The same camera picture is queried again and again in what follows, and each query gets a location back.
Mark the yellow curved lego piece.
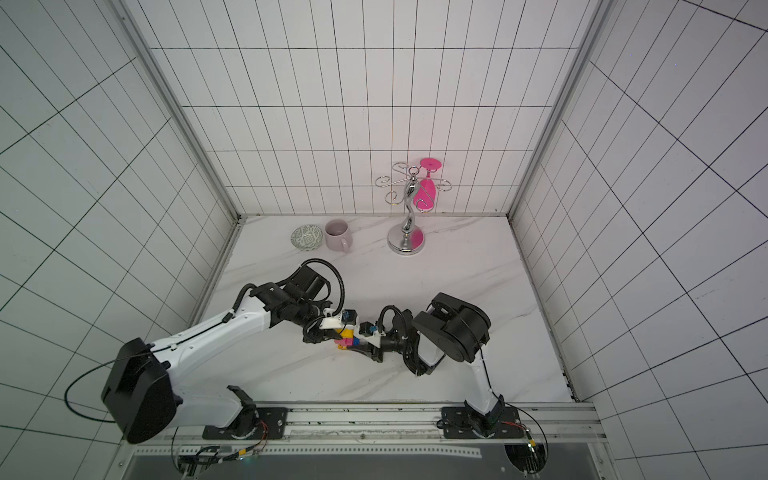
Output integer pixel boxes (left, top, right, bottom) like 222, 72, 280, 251
338, 326, 354, 339

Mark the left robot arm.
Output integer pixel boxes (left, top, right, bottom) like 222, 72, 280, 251
101, 258, 357, 444

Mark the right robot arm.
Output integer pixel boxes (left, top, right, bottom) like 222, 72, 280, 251
353, 293, 528, 439

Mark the pale pink mug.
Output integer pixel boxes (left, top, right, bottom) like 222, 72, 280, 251
324, 219, 353, 253

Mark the silver cup holder stand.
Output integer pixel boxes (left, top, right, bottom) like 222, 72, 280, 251
375, 161, 452, 256

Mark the pink wine glass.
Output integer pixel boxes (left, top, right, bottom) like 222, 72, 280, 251
413, 158, 442, 212

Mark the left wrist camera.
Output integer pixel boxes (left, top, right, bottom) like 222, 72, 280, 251
320, 308, 358, 330

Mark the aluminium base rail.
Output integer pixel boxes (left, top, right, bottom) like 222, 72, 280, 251
121, 402, 607, 460

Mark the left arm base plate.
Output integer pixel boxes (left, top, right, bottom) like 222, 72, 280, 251
202, 407, 288, 442

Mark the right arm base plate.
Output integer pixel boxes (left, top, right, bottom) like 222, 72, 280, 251
436, 406, 525, 440

